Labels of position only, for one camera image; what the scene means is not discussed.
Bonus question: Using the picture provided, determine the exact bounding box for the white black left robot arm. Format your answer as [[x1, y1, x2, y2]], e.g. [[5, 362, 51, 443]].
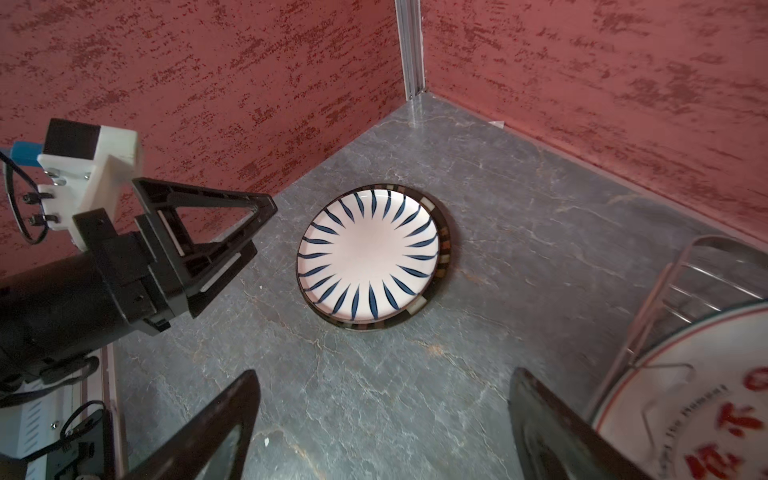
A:
[[1, 178, 277, 479]]

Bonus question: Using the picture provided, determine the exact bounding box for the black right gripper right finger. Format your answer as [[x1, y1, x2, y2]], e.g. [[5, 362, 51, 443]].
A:
[[508, 367, 648, 479]]

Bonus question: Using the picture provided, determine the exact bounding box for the white plate blue ray pattern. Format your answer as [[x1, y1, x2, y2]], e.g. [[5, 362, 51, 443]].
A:
[[296, 187, 442, 323]]

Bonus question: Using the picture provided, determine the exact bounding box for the aluminium corner post left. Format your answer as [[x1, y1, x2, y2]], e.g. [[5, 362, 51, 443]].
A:
[[394, 0, 426, 101]]

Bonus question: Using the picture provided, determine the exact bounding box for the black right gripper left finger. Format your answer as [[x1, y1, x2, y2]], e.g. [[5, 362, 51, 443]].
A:
[[125, 369, 261, 480]]

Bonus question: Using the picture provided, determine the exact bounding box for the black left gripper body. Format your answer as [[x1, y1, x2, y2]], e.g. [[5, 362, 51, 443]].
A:
[[73, 209, 189, 336]]

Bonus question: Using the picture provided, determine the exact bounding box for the brown striped rim plate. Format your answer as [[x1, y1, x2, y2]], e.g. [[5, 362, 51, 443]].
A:
[[295, 182, 453, 332]]

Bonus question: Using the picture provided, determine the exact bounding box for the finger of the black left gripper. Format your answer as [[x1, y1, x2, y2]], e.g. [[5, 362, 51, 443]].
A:
[[187, 241, 257, 318], [132, 178, 277, 264]]

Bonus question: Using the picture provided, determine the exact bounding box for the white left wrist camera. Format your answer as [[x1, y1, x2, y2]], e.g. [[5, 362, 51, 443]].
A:
[[10, 119, 143, 251]]

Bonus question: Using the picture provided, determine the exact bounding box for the metal wire dish rack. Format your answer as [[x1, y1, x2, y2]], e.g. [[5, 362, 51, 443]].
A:
[[585, 235, 767, 419]]

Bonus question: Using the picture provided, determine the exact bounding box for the white plate green red rim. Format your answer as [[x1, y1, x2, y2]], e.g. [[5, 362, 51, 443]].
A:
[[592, 302, 767, 479]]

